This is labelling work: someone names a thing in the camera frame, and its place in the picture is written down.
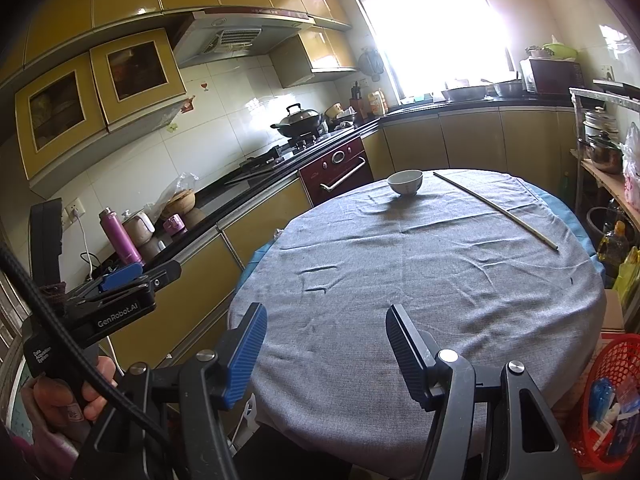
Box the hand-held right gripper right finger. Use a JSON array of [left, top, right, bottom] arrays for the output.
[[385, 304, 583, 480]]

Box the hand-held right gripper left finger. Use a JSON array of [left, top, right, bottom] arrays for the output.
[[70, 302, 268, 480]]

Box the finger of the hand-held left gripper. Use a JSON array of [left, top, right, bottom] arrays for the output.
[[142, 260, 182, 290], [97, 261, 145, 292]]

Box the red plastic mesh basket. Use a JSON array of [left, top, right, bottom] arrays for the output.
[[565, 332, 640, 473]]

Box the person's left forearm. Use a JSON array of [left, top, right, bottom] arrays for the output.
[[0, 425, 81, 480]]

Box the person's left hand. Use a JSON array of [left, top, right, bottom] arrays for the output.
[[32, 355, 118, 441]]

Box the pink thermos flask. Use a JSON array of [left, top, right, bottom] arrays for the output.
[[98, 207, 145, 267]]

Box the beige small kettle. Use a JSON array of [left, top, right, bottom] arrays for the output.
[[122, 210, 156, 248]]

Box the brown clay pot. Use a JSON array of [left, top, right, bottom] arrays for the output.
[[157, 172, 201, 221]]

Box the grey tablecloth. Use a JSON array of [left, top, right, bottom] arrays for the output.
[[227, 169, 608, 478]]

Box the black gas stove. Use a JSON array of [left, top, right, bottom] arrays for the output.
[[235, 127, 361, 176]]

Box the white ceramic bowl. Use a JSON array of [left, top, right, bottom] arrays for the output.
[[387, 170, 425, 197]]

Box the thin long metal rod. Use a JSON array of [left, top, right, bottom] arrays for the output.
[[432, 171, 560, 251]]

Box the blue white packet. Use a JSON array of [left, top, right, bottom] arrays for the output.
[[590, 377, 618, 423]]

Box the maroon built-in oven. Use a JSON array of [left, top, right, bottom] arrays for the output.
[[298, 136, 375, 207]]

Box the black wok with lid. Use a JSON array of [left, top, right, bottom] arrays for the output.
[[270, 103, 323, 138]]

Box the cardboard box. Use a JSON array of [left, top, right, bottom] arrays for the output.
[[597, 287, 626, 348]]

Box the row of yellow base cabinets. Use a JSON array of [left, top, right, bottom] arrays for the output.
[[107, 107, 581, 361]]

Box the cooking oil bottle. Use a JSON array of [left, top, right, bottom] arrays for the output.
[[597, 220, 630, 281]]

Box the yellow green bag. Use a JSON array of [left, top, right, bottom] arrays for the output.
[[612, 246, 640, 311]]

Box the steel range hood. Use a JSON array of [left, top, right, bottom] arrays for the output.
[[172, 10, 316, 68]]

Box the steel basin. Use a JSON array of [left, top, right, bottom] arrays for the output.
[[440, 84, 488, 103]]

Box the steel pot with lid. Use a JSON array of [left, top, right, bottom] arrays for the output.
[[587, 132, 626, 175]]

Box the metal storage rack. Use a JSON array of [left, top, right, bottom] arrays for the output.
[[569, 79, 640, 231]]

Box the dark round hanging utensil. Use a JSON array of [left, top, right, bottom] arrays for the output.
[[357, 47, 385, 83]]

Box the pink white plastic bag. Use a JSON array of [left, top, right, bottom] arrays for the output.
[[622, 122, 640, 196]]

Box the stacked steel steamer pot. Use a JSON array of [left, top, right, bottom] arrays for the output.
[[584, 107, 618, 141]]

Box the microwave oven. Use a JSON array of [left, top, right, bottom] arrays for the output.
[[520, 57, 587, 96]]

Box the kitchen window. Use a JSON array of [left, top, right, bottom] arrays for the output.
[[337, 0, 513, 103]]

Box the green plastic bowl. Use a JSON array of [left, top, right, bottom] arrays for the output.
[[542, 35, 578, 59]]

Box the white power cable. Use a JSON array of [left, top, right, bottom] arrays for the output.
[[74, 210, 101, 281]]

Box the glass door wall cabinet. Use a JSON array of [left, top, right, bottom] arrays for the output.
[[14, 52, 108, 181], [89, 27, 188, 128]]

